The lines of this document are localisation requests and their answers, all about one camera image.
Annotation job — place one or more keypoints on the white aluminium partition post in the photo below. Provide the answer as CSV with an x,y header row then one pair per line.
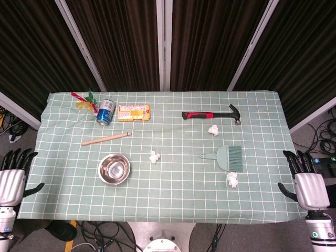
x,y
164,44
253,44
78,44

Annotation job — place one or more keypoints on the wooden stick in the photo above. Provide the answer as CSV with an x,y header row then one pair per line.
x,y
105,138

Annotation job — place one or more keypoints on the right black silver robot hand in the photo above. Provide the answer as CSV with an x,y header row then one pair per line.
x,y
311,190

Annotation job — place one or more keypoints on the colourful feather shuttlecock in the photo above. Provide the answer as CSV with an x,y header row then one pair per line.
x,y
83,104

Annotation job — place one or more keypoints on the green plastic hand brush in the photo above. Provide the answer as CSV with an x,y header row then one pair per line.
x,y
231,158

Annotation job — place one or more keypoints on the stainless steel bowl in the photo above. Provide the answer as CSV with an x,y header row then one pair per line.
x,y
114,169

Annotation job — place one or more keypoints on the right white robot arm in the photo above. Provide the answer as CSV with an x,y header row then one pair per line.
x,y
321,231

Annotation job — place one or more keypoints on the blue drink can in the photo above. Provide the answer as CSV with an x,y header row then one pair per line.
x,y
105,113

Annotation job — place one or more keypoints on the white partition side rail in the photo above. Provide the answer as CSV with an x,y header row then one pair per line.
x,y
312,115
18,111

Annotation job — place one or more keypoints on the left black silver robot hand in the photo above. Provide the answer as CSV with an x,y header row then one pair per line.
x,y
10,186

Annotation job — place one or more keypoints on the black device with blue light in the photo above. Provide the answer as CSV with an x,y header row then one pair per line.
x,y
325,165

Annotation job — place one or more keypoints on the red black claw hammer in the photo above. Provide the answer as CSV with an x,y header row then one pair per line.
x,y
199,115

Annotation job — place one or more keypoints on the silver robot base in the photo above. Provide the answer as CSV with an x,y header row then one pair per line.
x,y
161,235

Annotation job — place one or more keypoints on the yellow snack packet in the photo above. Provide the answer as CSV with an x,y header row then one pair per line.
x,y
134,113

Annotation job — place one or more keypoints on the green white checked tablecloth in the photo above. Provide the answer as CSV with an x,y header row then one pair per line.
x,y
170,199

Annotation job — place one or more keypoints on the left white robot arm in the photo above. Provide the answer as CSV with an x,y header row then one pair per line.
x,y
6,223

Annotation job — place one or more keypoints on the white paper ball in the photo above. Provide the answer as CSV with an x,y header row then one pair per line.
x,y
214,130
232,179
155,156

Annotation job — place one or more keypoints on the black fabric lump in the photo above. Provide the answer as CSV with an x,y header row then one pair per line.
x,y
60,229

